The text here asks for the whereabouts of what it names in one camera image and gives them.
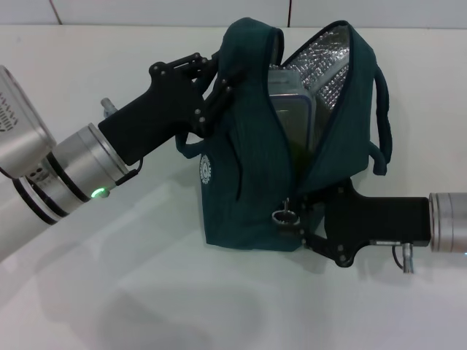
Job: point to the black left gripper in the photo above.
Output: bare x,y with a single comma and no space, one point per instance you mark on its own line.
160,109

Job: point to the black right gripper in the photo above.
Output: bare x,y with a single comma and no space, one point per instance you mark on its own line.
372,222

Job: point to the teal fabric lunch bag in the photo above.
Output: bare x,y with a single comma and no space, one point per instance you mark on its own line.
237,204

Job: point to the clear blue-rimmed plastic container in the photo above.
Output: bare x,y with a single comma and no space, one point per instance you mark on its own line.
292,109

